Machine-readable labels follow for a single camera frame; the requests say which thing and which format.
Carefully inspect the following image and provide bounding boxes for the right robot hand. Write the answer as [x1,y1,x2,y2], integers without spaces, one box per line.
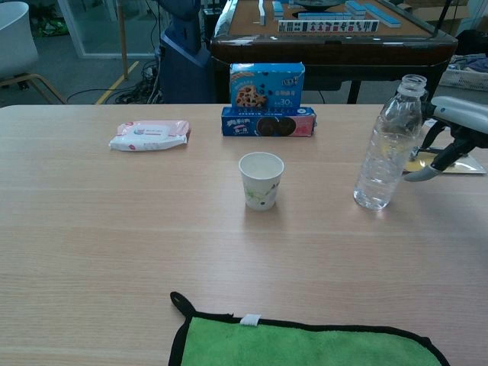
[403,95,488,183]

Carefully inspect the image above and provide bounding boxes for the clear plastic bottle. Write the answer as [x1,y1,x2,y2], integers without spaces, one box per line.
[352,74,429,211]

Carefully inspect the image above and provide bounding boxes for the white paper cup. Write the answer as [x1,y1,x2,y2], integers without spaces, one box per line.
[238,151,285,211]

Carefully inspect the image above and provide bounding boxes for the yellow razor blister pack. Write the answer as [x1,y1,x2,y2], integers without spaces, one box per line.
[403,146,488,176]

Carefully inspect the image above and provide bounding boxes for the white plastic basket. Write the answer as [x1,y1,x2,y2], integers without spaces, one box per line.
[438,55,488,91]

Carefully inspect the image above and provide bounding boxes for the black bag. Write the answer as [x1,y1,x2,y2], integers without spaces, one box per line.
[455,30,488,56]

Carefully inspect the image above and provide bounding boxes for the face-up mahjong tile row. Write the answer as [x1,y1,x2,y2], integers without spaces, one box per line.
[278,19,380,34]

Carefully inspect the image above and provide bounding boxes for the brown mahjong table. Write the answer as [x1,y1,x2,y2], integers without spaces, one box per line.
[209,0,458,104]

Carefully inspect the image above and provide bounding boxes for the dark blue Oreo box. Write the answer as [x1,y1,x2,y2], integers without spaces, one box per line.
[220,105,317,139]

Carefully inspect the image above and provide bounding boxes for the light blue cookie box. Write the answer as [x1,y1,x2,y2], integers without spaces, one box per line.
[229,62,306,110]

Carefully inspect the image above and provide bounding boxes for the green microfiber cloth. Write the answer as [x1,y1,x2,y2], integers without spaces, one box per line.
[169,291,451,366]

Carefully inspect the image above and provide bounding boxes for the pink wet wipes pack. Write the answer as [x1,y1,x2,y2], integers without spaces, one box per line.
[108,120,191,153]

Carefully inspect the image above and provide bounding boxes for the chair with wooden legs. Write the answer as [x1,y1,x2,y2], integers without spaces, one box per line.
[0,2,68,104]

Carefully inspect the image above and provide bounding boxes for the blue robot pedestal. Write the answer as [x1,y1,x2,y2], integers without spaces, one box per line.
[156,0,213,104]

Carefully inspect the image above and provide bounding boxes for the black cable bundle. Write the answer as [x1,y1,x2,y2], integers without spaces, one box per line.
[68,56,165,104]

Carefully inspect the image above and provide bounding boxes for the wooden post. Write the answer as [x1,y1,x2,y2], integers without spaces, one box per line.
[116,0,129,81]

